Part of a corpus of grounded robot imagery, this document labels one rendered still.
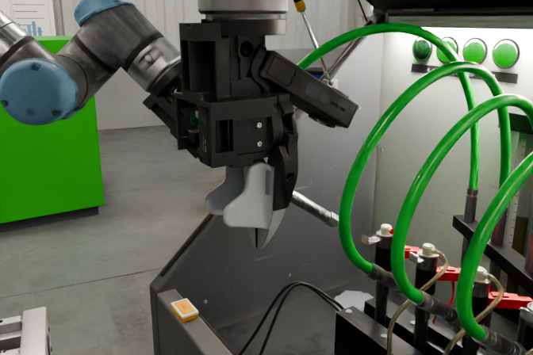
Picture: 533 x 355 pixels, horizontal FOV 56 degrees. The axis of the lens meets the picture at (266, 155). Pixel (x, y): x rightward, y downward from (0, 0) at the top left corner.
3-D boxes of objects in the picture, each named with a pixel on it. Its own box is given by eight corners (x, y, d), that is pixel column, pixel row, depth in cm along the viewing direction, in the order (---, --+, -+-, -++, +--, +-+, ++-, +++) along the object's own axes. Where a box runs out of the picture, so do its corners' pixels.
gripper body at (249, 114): (176, 156, 46) (169, 19, 43) (257, 143, 50) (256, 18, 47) (213, 177, 40) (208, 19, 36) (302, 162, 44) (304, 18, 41)
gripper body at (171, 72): (204, 159, 77) (147, 103, 77) (243, 120, 77) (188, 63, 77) (199, 162, 70) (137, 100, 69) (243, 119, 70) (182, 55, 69)
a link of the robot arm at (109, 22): (81, 26, 76) (119, -14, 76) (132, 78, 77) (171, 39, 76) (58, 18, 69) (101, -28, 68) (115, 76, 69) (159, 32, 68)
